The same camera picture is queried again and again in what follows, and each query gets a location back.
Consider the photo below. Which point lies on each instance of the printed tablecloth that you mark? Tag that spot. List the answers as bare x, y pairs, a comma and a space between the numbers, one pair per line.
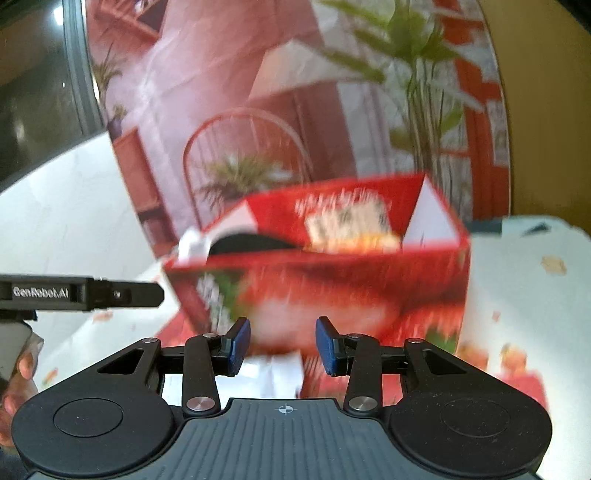
512, 300

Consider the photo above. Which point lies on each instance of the person's left hand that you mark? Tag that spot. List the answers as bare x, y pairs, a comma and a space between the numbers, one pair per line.
25, 369

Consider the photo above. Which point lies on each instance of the black sock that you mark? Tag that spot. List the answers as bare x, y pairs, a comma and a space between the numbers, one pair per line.
249, 242

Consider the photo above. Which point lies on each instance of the dark window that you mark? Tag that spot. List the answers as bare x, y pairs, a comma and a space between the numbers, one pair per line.
37, 69

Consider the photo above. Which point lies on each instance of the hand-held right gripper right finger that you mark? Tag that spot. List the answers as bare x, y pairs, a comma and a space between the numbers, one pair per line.
325, 344

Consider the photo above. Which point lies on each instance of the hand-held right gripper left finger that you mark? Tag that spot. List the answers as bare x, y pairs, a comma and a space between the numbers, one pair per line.
239, 344

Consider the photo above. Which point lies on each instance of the printed wall backdrop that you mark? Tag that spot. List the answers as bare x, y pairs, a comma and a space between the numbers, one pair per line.
277, 92

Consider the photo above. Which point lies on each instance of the red cardboard box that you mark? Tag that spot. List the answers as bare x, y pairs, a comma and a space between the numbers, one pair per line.
332, 290

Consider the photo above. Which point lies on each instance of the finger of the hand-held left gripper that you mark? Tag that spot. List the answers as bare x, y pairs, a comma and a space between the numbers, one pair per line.
134, 294

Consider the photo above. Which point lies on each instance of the white cloth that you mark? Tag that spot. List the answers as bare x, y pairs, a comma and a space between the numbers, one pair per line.
193, 244
277, 376

